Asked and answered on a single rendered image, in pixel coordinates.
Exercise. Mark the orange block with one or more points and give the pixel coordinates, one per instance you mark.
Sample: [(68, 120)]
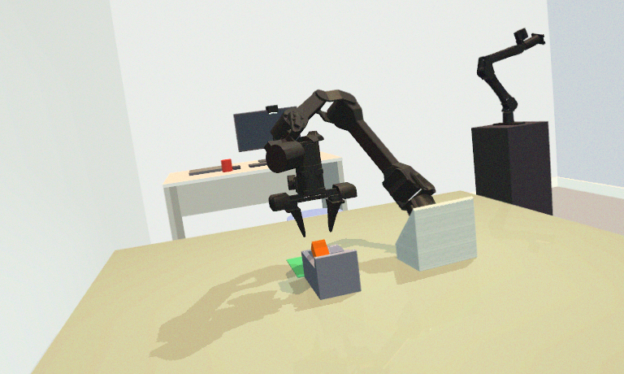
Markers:
[(319, 248)]

